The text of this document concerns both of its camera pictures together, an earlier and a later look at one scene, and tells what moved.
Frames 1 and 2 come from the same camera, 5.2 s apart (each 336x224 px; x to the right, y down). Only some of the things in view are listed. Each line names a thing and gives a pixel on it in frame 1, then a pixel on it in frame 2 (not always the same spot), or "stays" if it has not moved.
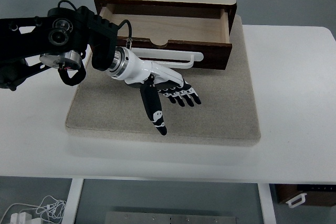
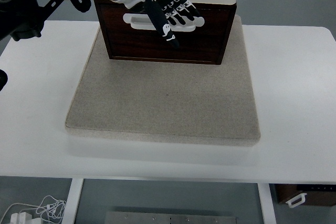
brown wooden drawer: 197,28 stays
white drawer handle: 169,54 → 141,21
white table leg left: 69,212 stays
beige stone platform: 104,107 stays
